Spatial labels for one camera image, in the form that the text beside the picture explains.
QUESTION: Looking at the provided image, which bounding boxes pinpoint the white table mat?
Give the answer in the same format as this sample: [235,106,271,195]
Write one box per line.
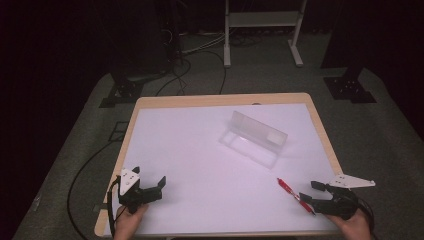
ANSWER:
[103,102,340,237]

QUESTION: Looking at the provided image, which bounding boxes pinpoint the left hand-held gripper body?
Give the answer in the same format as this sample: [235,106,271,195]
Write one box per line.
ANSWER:
[116,167,164,215]

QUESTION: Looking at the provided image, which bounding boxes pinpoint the person's right hand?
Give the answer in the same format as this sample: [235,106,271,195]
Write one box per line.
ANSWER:
[325,208,373,240]

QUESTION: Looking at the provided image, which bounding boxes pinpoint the black stand base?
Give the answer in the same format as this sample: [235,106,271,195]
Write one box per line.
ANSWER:
[98,75,147,109]
[322,64,378,105]

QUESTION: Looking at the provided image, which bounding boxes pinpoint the white metal stand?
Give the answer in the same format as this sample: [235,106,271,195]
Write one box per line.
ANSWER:
[223,0,309,69]

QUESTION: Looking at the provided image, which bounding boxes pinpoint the red pen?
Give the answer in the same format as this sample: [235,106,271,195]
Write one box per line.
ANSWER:
[276,177,317,217]

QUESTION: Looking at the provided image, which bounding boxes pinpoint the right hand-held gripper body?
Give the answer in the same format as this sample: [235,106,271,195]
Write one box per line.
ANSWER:
[314,172,377,221]

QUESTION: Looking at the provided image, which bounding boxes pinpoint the long black floor cable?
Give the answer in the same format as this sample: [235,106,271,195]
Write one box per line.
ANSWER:
[66,140,117,240]

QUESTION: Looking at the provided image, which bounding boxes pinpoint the clear plastic pencil case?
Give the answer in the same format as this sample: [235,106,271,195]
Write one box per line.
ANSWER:
[218,110,289,170]

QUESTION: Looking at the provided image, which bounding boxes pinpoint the white floor cables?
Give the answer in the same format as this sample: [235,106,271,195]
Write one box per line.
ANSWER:
[180,31,228,55]

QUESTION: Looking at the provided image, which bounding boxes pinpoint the person's left hand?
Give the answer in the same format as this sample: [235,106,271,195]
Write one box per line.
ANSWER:
[113,203,150,240]

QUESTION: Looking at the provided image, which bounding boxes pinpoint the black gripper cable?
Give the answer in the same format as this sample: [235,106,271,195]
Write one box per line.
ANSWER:
[355,195,377,235]
[106,175,122,238]

